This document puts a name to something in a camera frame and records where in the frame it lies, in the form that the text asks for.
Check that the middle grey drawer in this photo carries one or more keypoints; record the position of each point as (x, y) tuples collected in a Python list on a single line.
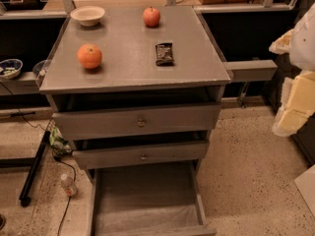
[(136, 155)]

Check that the grey side shelf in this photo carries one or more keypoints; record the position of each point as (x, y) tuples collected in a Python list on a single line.
[(251, 71)]

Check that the white bowl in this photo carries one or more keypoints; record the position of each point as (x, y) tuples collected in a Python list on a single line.
[(88, 16)]

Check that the clear glass bowl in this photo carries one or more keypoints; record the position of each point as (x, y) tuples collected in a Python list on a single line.
[(41, 67)]

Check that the grey drawer cabinet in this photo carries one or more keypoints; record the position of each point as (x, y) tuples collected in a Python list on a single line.
[(128, 75)]

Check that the red apple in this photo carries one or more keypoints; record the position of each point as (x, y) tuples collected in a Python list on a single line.
[(151, 17)]

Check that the grey drawer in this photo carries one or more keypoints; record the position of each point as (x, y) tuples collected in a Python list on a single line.
[(147, 200), (120, 122), (136, 155)]

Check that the orange fruit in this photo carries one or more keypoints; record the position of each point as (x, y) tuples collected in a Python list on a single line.
[(89, 56)]

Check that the bottom grey drawer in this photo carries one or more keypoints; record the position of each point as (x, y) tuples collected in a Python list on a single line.
[(147, 200)]

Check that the clear plastic bottle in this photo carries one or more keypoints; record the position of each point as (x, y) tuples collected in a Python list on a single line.
[(68, 185)]

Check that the top grey drawer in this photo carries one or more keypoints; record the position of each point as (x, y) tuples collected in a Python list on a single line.
[(120, 122)]

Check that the green snack bag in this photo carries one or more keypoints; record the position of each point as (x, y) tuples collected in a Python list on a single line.
[(60, 146)]

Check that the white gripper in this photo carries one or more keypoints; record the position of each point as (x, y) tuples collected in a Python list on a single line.
[(304, 46)]

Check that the dark snack packet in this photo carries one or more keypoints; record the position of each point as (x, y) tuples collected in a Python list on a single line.
[(164, 54)]

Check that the blue patterned bowl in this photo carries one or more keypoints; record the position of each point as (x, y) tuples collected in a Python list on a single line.
[(10, 68)]

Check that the black stand leg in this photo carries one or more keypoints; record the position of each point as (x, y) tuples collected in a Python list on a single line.
[(24, 198)]

